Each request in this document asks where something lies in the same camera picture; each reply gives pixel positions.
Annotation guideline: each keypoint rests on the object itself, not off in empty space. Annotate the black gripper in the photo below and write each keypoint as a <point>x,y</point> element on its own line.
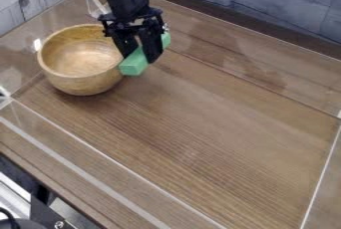
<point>147,24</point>

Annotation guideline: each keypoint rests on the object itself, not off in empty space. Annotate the green rectangular block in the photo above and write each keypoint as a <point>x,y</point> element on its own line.
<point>133,64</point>

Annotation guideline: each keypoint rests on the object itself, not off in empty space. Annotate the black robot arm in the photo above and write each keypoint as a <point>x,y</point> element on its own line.
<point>125,8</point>

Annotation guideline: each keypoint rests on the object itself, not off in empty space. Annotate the wooden bowl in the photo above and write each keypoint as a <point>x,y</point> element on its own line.
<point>79,60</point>

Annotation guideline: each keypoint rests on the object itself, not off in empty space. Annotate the clear acrylic corner bracket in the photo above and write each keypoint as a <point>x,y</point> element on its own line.
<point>96,8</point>

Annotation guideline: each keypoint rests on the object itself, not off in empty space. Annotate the black metal table bracket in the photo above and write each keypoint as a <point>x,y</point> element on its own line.
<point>53,214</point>

